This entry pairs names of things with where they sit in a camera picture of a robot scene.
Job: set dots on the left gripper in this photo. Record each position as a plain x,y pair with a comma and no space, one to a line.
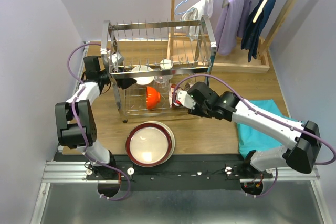
125,83

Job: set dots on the red rimmed white plate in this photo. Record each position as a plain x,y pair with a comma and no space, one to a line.
148,145

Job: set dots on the orange bowl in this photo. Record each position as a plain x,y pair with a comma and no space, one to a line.
153,97

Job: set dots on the navy blue garment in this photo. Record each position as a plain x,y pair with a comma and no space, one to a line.
253,31

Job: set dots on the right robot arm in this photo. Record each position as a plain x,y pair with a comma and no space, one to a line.
299,145

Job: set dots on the lavender towel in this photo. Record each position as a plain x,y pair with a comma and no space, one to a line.
231,25

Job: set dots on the clear plastic cup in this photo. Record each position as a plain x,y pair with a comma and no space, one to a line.
161,84

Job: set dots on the white cloth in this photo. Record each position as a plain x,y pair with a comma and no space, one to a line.
196,11

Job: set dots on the wooden clothes rack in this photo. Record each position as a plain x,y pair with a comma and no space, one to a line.
183,56

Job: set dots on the metal two-tier dish rack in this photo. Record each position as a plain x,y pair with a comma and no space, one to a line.
144,46

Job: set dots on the teal cloth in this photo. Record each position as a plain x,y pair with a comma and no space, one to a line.
251,139

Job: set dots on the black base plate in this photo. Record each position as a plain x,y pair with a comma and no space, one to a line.
179,173

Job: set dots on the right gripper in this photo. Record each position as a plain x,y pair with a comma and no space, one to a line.
197,112

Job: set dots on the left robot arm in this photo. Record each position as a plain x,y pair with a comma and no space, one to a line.
76,128

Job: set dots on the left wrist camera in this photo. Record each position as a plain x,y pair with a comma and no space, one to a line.
116,59

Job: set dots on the pale green plate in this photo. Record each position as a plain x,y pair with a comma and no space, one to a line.
170,133

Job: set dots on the patterned small bowl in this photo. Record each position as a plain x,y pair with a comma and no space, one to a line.
187,86

